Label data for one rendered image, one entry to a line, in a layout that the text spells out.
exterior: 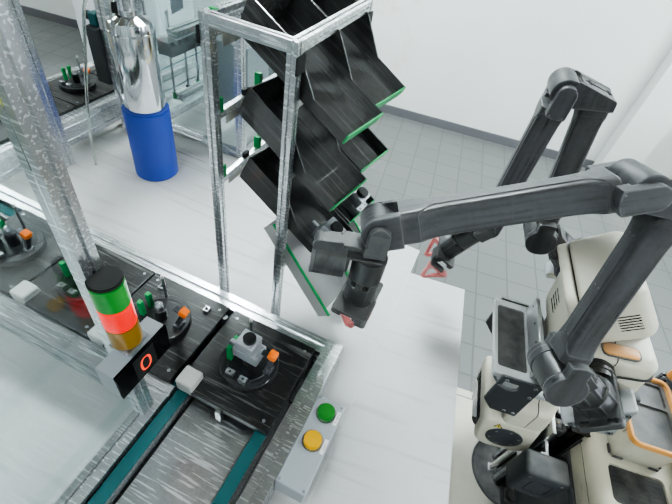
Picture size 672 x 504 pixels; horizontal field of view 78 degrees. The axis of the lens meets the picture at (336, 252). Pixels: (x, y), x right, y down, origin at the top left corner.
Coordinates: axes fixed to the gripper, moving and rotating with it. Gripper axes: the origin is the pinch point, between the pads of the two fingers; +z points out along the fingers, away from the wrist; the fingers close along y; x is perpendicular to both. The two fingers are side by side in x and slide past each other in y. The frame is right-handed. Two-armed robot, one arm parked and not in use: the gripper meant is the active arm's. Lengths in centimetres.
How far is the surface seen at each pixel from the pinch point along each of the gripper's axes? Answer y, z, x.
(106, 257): -4, 27, -72
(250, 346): 6.0, 15.0, -18.3
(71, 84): -67, 24, -151
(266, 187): -18.0, -8.4, -30.2
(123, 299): 24.1, -14.3, -29.1
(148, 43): -54, -12, -94
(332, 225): -19.9, -4.1, -13.6
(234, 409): 15.3, 26.7, -16.3
